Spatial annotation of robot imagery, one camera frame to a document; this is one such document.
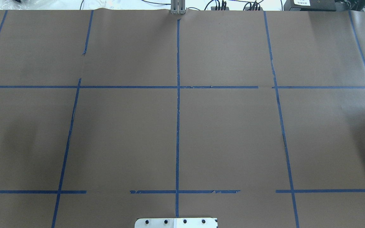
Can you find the black computer box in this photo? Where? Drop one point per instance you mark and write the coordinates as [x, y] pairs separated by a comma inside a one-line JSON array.
[[310, 5]]

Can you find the aluminium frame post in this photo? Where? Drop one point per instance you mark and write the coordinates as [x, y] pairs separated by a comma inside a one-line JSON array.
[[177, 7]]

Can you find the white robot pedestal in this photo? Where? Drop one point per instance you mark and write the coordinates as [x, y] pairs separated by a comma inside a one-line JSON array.
[[176, 223]]

